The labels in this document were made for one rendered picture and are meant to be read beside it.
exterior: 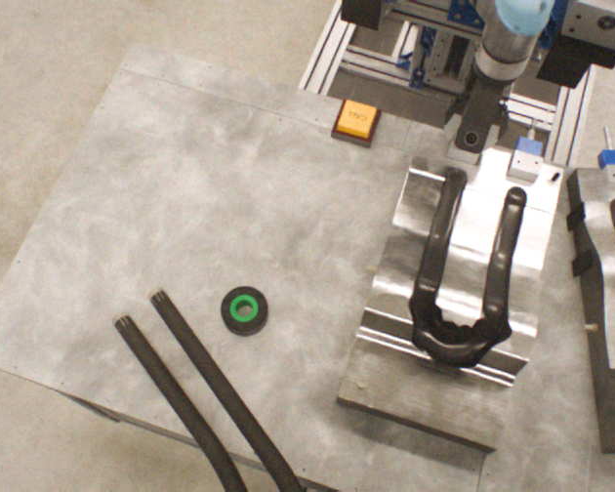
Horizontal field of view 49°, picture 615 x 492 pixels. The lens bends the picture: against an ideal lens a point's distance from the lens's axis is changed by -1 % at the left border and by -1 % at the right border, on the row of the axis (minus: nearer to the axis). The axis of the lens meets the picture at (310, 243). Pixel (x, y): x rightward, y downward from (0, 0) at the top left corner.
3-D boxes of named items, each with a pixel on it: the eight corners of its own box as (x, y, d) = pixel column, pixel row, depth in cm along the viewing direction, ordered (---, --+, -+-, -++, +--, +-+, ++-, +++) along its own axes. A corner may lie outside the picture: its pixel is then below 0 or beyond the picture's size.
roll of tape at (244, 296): (273, 330, 117) (272, 324, 113) (227, 341, 116) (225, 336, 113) (263, 287, 120) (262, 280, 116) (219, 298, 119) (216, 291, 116)
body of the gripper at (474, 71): (509, 90, 113) (530, 43, 102) (498, 132, 110) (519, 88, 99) (464, 78, 114) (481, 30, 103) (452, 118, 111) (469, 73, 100)
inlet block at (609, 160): (588, 135, 129) (598, 119, 124) (613, 136, 129) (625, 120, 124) (597, 195, 124) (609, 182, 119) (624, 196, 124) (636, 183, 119)
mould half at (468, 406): (415, 152, 131) (426, 113, 118) (547, 192, 128) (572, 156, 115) (335, 402, 112) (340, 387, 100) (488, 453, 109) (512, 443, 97)
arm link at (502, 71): (527, 70, 95) (471, 55, 96) (518, 90, 99) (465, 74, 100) (537, 30, 98) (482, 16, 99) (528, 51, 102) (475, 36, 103)
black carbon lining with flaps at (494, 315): (444, 170, 121) (455, 143, 112) (531, 196, 119) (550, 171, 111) (390, 351, 108) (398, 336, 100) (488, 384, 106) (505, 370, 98)
